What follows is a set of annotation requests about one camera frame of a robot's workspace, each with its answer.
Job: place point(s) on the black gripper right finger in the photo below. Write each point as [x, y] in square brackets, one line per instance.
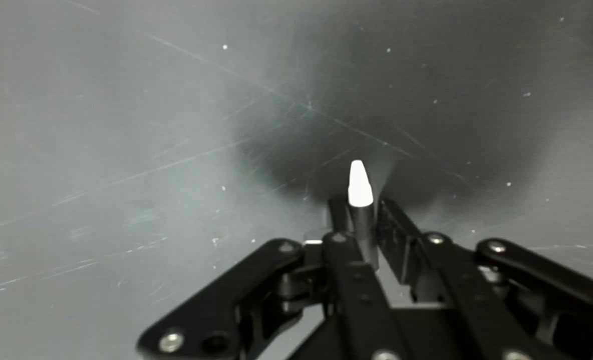
[457, 280]

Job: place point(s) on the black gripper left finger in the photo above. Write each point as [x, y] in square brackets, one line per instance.
[357, 301]

